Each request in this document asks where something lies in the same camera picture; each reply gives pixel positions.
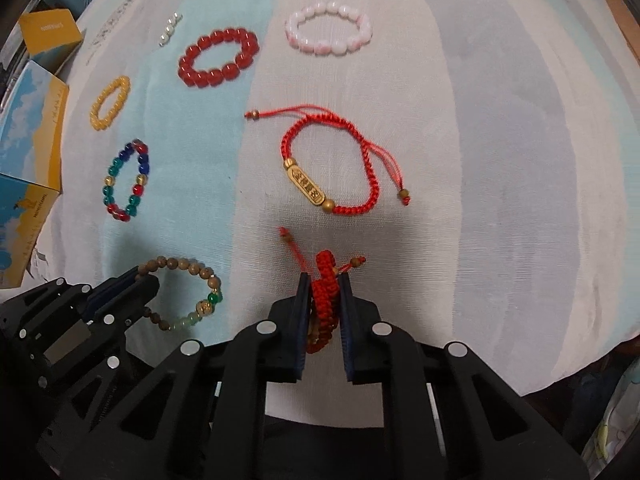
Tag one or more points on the blue yellow cardboard box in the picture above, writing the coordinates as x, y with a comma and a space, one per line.
31, 133

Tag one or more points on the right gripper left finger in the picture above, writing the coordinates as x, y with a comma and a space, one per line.
271, 350

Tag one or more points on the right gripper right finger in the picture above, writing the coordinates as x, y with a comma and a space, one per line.
376, 352

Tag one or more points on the striped pastel bed sheet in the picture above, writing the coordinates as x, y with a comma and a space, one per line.
514, 122

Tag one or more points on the white pearl strand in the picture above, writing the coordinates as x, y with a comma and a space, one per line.
169, 29

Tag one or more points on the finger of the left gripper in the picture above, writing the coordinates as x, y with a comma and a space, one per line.
117, 284
125, 307

